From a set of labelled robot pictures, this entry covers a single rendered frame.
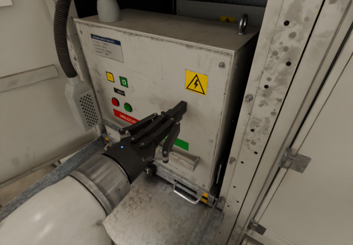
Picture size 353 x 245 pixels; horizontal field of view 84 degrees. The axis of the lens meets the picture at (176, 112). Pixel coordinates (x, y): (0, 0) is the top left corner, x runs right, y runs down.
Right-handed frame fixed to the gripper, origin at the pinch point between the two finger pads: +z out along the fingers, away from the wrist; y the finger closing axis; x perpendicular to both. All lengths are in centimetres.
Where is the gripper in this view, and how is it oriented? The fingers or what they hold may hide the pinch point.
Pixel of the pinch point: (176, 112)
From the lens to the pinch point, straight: 48.3
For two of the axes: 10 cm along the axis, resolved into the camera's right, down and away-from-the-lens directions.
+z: 5.5, -5.1, 6.7
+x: 0.0, -8.0, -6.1
